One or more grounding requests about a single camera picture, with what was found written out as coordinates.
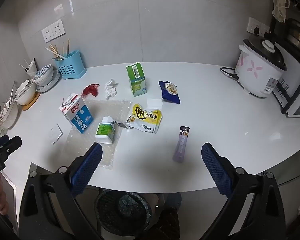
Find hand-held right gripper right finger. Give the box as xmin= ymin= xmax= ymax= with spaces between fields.
xmin=201 ymin=142 xmax=287 ymax=240

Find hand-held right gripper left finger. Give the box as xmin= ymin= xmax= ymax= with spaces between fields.
xmin=18 ymin=142 xmax=108 ymax=240

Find white bottle with green label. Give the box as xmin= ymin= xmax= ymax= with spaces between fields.
xmin=94 ymin=116 xmax=115 ymax=145

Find purple snack stick packet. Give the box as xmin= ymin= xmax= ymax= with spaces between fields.
xmin=172 ymin=126 xmax=191 ymax=163

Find dark green mesh trash basket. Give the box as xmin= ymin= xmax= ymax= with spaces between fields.
xmin=94 ymin=189 xmax=153 ymax=240

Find blue and white milk carton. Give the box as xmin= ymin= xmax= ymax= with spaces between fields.
xmin=59 ymin=92 xmax=94 ymax=134

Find yellow snack bag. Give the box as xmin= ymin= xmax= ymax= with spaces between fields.
xmin=125 ymin=103 xmax=163 ymax=133

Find white tissue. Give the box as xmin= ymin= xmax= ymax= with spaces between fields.
xmin=104 ymin=79 xmax=118 ymax=100

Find dark blue snack packet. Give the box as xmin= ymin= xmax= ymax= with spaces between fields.
xmin=158 ymin=80 xmax=182 ymax=104

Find green and white box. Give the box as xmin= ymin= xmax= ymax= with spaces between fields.
xmin=126 ymin=62 xmax=148 ymax=97

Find clear bubble wrap sheet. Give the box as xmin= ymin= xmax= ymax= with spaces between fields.
xmin=62 ymin=99 xmax=132 ymax=170

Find wooden trivet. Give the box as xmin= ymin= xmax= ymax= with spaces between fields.
xmin=22 ymin=92 xmax=40 ymax=111

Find small white card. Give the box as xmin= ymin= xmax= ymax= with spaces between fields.
xmin=50 ymin=123 xmax=63 ymax=145

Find light blue shoe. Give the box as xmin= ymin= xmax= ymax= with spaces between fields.
xmin=165 ymin=193 xmax=182 ymax=208

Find white bowl with dark rim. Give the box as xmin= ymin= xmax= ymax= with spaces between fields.
xmin=15 ymin=79 xmax=37 ymax=105

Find person's right leg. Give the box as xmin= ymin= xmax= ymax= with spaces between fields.
xmin=151 ymin=206 xmax=180 ymax=240

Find white cup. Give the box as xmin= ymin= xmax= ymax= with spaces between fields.
xmin=25 ymin=57 xmax=38 ymax=78

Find blue patterned bowl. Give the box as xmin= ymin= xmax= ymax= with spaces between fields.
xmin=33 ymin=64 xmax=53 ymax=85

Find red plastic wrapper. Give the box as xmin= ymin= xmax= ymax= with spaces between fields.
xmin=82 ymin=83 xmax=100 ymax=98

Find light blue utensil holder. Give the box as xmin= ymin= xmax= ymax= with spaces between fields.
xmin=54 ymin=50 xmax=87 ymax=80

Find bundle of wooden chopsticks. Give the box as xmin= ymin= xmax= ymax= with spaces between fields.
xmin=45 ymin=39 xmax=71 ymax=60

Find white floral rice cooker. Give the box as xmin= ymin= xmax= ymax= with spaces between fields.
xmin=234 ymin=38 xmax=287 ymax=98

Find white microwave oven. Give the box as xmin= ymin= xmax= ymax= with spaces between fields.
xmin=272 ymin=42 xmax=300 ymax=118

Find metal steamer pot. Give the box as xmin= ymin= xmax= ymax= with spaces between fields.
xmin=285 ymin=19 xmax=300 ymax=53

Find hanging white cloth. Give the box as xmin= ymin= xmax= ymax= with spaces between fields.
xmin=272 ymin=0 xmax=291 ymax=22

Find white bowl in wire rack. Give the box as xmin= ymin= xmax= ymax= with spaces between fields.
xmin=0 ymin=98 xmax=18 ymax=129

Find black power cord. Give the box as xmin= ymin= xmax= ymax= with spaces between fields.
xmin=220 ymin=67 xmax=240 ymax=81

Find white double wall socket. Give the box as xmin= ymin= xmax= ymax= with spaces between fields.
xmin=247 ymin=17 xmax=270 ymax=37

